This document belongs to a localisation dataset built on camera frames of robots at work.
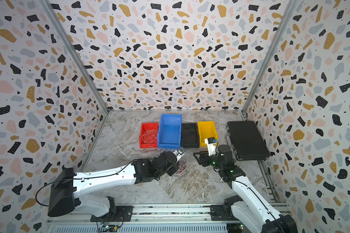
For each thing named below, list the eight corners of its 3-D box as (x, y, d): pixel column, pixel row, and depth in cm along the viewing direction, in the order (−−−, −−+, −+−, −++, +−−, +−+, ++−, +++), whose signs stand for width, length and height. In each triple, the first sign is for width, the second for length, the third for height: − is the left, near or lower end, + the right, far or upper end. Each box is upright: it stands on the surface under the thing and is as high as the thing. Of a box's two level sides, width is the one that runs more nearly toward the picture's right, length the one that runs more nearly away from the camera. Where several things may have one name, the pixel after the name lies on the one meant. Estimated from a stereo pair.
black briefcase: (230, 159, 96) (232, 155, 92) (222, 125, 115) (224, 120, 111) (267, 160, 96) (271, 155, 92) (253, 126, 115) (256, 121, 111)
